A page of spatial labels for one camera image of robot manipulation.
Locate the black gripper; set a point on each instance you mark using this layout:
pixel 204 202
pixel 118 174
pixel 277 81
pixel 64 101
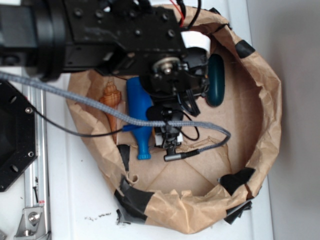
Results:
pixel 175 84

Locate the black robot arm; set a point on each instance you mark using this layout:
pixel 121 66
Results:
pixel 112 37

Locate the blue plastic bottle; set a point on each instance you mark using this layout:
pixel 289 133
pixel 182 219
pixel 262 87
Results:
pixel 138 103

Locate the dark green oblong object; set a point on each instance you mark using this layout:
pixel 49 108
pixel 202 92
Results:
pixel 216 75

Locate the orange conch seashell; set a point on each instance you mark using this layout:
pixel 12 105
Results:
pixel 111 97

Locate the brown paper bag bin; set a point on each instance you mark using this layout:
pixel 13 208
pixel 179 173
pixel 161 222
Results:
pixel 190 195

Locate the white tray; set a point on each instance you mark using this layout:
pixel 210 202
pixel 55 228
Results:
pixel 82 206

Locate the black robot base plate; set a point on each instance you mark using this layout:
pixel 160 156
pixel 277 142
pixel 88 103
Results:
pixel 17 135

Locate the aluminium extrusion rail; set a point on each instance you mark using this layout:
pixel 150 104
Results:
pixel 36 177

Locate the metal corner bracket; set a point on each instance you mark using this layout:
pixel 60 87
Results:
pixel 32 224

